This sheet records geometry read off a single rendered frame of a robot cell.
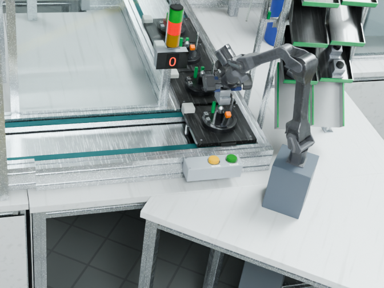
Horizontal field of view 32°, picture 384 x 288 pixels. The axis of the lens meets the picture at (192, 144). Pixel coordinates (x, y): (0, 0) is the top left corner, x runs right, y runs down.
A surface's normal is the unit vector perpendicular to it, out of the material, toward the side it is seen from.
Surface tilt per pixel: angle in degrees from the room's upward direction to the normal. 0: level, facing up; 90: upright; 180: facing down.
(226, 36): 0
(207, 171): 90
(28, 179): 90
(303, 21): 25
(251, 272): 90
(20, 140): 0
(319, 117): 45
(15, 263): 90
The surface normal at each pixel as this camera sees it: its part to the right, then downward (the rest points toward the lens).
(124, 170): 0.27, 0.62
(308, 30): 0.15, -0.45
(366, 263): 0.12, -0.78
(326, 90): 0.15, -0.11
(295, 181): -0.36, 0.54
